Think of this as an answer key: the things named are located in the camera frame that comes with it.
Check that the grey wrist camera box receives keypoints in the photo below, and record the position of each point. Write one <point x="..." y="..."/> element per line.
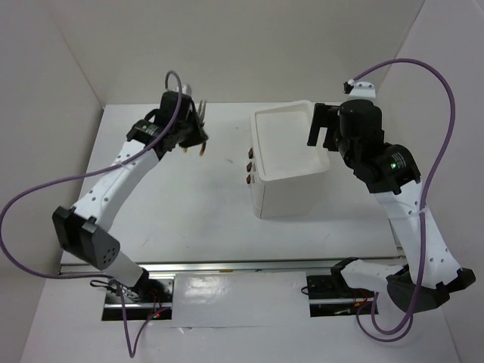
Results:
<point x="185" y="89"/>

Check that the white drawer cabinet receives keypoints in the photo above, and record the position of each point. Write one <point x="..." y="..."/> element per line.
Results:
<point x="287" y="173"/>

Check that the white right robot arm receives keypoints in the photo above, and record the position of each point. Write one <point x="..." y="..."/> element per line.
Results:
<point x="431" y="273"/>

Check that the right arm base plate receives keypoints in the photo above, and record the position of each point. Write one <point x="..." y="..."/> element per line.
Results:
<point x="327" y="298"/>

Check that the aluminium front rail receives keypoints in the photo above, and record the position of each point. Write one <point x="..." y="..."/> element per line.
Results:
<point x="272" y="265"/>

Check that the aluminium side rail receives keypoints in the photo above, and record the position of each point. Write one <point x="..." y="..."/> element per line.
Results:
<point x="364" y="109"/>

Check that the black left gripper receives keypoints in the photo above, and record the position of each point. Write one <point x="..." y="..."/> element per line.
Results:
<point x="197" y="137"/>

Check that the yellow handled pliers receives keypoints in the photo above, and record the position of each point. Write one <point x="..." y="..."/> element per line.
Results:
<point x="196" y="135"/>

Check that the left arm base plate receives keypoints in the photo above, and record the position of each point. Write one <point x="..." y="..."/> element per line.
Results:
<point x="137" y="308"/>

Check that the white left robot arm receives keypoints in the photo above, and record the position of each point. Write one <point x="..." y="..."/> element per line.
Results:
<point x="83" y="229"/>

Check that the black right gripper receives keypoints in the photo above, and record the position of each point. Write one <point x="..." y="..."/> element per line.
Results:
<point x="324" y="115"/>

